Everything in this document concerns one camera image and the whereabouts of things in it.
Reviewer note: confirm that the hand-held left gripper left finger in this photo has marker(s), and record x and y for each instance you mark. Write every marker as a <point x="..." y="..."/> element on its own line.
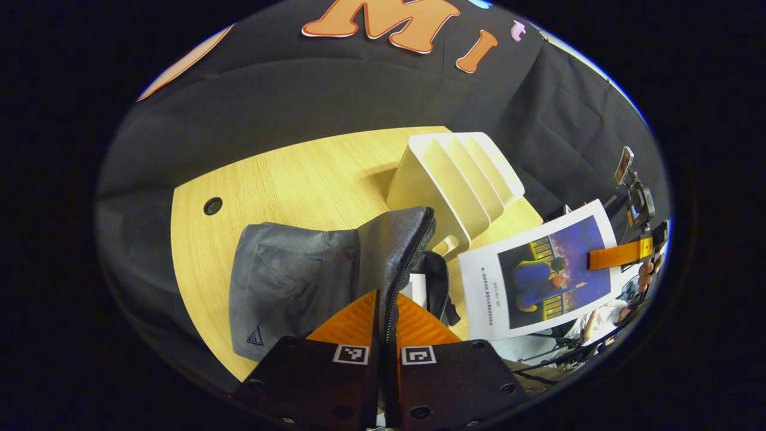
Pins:
<point x="317" y="389"/>

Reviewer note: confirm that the white bookshelf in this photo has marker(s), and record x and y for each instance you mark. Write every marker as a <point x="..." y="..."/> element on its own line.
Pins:
<point x="431" y="179"/>

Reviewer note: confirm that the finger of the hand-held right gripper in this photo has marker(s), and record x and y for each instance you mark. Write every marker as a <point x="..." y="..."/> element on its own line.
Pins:
<point x="619" y="254"/>

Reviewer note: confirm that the grey schoolbag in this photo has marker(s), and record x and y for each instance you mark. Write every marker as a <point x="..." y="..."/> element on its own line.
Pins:
<point x="287" y="281"/>

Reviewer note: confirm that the blue picture cover book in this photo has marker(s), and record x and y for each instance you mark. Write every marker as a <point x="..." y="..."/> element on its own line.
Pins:
<point x="538" y="275"/>

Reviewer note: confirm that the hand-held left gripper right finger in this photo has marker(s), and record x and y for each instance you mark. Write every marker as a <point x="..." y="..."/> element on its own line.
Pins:
<point x="449" y="389"/>

